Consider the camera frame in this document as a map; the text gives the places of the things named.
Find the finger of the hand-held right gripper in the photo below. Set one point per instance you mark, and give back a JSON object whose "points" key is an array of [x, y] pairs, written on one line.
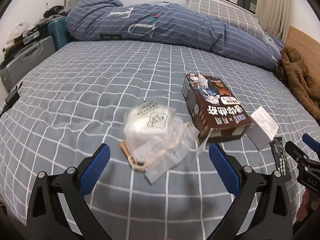
{"points": [[312, 143], [297, 153]]}

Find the grey suitcase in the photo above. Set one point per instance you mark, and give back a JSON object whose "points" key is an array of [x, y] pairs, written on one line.
{"points": [[25, 57]]}

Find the wooden headboard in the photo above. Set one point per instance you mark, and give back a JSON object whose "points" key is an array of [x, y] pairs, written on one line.
{"points": [[305, 40]]}

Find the brown fleece jacket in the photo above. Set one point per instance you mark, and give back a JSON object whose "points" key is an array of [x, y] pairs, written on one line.
{"points": [[297, 77]]}

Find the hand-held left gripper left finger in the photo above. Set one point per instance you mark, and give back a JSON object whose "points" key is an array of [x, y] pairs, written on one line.
{"points": [[96, 170]]}

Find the black power adapter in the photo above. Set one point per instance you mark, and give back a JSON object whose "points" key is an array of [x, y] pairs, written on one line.
{"points": [[13, 97]]}

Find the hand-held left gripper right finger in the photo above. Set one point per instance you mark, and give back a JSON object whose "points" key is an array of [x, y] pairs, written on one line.
{"points": [[223, 167]]}

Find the white cardboard box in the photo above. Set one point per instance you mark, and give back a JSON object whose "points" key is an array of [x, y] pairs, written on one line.
{"points": [[262, 132]]}

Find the black printed packet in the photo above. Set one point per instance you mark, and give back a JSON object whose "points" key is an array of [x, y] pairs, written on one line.
{"points": [[281, 157]]}

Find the brown printed box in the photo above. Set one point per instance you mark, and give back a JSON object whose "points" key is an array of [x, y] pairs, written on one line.
{"points": [[220, 110]]}

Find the person's right hand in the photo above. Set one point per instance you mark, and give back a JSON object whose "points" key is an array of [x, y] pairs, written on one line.
{"points": [[305, 205]]}

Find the beige curtain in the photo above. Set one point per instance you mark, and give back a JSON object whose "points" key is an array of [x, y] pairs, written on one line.
{"points": [[272, 5]]}

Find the grey checked pillow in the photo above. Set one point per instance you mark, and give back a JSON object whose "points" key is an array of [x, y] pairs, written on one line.
{"points": [[225, 12]]}

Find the teal suitcase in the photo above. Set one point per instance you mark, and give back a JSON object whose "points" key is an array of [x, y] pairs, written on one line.
{"points": [[60, 32]]}

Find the bagged white face mask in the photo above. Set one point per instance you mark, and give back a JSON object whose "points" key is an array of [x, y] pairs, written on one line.
{"points": [[150, 127]]}

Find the blue striped duvet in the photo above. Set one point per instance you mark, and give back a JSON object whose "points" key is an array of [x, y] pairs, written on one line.
{"points": [[175, 27]]}

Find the white plastic bag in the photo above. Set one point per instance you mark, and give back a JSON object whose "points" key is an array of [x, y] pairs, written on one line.
{"points": [[18, 31]]}

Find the grey checked bedsheet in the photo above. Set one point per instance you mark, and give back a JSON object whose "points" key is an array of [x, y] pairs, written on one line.
{"points": [[100, 80]]}

